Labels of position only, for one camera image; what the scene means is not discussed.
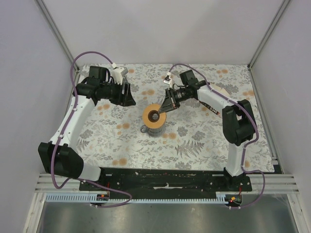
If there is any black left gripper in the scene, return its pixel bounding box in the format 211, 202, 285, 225
100, 79, 136, 107

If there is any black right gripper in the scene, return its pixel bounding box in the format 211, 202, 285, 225
159, 87, 190, 115

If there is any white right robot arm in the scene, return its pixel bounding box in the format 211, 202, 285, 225
158, 70, 258, 191

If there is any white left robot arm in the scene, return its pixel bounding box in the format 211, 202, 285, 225
38, 78, 136, 191

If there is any orange black coffee filter box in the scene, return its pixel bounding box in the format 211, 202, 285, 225
197, 85, 229, 115

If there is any clear glass measuring cup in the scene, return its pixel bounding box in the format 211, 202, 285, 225
140, 125, 165, 137

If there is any floral patterned table mat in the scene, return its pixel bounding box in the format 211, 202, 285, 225
53, 63, 277, 171

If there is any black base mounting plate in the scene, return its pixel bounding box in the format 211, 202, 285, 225
79, 168, 252, 200

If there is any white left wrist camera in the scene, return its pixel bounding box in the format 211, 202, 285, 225
111, 67, 128, 84

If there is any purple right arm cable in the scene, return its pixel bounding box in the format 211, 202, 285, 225
167, 64, 266, 210

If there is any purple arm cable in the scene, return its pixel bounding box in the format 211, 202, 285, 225
167, 64, 266, 210
52, 51, 133, 209

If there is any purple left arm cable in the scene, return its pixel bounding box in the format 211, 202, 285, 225
52, 51, 133, 209

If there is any white slotted cable duct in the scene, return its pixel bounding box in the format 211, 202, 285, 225
45, 193, 240, 202

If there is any aluminium frame rail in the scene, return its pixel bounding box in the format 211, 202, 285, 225
248, 174, 299, 194

